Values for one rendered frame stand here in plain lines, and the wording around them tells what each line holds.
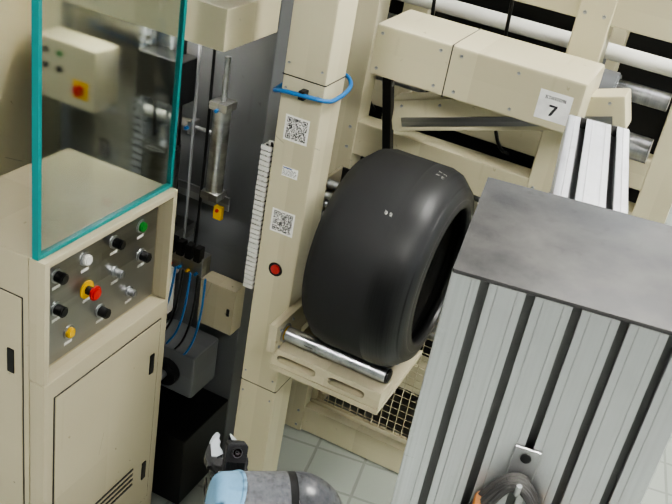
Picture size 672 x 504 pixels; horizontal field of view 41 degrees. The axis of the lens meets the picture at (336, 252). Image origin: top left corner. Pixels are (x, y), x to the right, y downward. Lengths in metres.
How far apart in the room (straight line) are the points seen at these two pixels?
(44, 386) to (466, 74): 1.39
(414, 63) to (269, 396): 1.15
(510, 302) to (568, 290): 0.06
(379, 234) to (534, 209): 1.30
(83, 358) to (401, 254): 0.91
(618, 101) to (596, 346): 1.76
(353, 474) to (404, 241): 1.52
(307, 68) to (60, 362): 1.02
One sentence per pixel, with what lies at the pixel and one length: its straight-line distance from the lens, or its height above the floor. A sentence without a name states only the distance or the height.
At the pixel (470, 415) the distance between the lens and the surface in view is 0.97.
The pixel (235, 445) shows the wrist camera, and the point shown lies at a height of 1.15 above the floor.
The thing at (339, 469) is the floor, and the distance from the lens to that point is 3.64.
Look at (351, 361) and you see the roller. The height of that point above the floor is 0.91.
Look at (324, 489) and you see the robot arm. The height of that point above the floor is 1.35.
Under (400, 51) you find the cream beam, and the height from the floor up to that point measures 1.72.
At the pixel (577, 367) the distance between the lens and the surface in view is 0.92.
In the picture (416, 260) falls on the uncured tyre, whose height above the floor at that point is 1.34.
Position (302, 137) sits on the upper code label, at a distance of 2.51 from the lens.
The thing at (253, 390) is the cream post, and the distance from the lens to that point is 2.98.
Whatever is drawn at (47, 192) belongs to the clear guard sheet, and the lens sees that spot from 2.21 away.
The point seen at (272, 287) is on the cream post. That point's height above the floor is 1.00.
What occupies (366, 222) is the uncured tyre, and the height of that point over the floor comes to 1.39.
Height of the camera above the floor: 2.45
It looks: 29 degrees down
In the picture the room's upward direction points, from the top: 11 degrees clockwise
